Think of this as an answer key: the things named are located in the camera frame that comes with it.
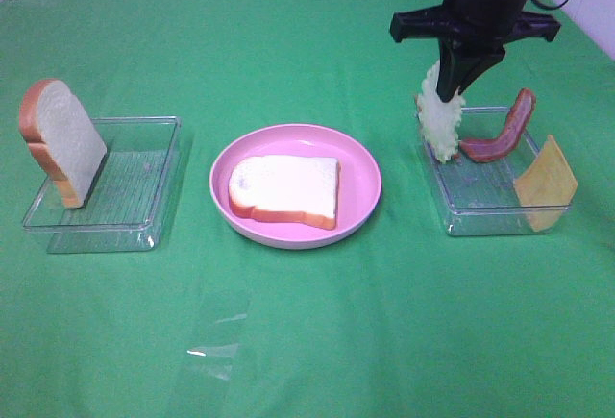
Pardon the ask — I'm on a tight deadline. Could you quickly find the upright toast slice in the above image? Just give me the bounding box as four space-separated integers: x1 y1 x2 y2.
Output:
19 79 107 209

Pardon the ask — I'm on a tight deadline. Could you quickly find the yellow cheese slice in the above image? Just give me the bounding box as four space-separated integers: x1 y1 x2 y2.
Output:
513 135 578 233

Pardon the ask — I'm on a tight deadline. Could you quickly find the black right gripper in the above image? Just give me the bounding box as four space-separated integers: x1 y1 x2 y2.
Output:
389 0 560 103

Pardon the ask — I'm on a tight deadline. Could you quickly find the pink plate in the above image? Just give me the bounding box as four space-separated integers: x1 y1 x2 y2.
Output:
209 123 381 250

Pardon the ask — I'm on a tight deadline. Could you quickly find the green tablecloth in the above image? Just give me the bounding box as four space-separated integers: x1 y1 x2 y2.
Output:
1 0 614 417

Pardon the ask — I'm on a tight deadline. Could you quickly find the clear ingredients tray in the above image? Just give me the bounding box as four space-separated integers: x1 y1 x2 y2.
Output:
418 129 558 236

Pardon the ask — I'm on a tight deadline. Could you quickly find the clear tape patch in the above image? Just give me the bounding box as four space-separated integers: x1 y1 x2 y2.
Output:
184 291 251 382

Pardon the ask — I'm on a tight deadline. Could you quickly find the white toast slice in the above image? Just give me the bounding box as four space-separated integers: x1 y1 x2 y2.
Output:
228 155 341 230

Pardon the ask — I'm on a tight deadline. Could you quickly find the green lettuce leaf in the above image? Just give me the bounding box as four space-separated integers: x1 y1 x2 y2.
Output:
419 61 465 163

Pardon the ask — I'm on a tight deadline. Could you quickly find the curved bacon strip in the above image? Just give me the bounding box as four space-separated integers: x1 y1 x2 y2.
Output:
458 88 536 163

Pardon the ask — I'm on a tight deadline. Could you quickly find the clear bread tray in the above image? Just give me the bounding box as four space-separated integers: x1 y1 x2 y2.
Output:
22 116 185 254

